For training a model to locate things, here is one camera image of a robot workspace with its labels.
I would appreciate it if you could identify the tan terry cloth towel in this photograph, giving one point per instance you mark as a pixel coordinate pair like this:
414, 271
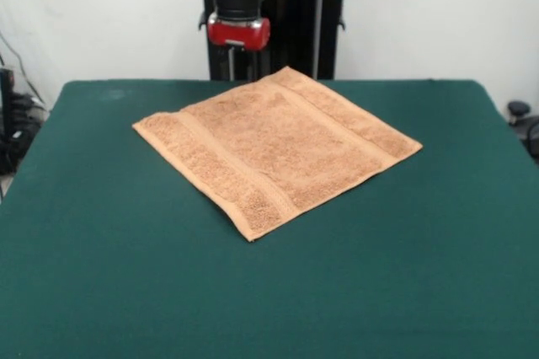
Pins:
278, 148

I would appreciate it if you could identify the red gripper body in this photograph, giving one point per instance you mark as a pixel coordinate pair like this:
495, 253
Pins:
238, 34

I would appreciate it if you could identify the black upright device, red light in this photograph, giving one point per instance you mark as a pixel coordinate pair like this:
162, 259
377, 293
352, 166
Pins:
6, 123

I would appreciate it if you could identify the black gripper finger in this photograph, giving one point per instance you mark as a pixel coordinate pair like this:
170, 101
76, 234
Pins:
252, 65
222, 62

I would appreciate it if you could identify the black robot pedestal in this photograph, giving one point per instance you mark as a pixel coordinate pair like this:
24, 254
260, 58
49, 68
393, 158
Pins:
303, 22

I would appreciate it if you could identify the black plug bundle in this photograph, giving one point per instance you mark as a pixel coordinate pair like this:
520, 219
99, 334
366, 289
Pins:
27, 108

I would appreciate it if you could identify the dark green table cloth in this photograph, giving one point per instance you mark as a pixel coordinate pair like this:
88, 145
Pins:
126, 270

